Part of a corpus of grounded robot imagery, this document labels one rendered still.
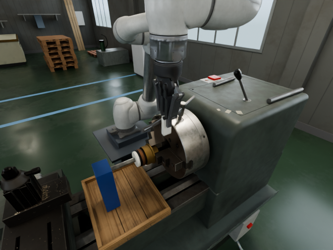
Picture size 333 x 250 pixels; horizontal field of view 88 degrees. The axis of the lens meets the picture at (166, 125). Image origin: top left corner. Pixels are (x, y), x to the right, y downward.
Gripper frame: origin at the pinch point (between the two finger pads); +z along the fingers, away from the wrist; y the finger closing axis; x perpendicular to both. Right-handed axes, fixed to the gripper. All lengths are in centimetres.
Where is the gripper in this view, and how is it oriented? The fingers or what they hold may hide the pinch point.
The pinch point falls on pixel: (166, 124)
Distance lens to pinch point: 54.9
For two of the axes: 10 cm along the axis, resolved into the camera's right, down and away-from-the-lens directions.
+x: 8.5, -2.9, 4.4
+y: 5.3, 5.0, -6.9
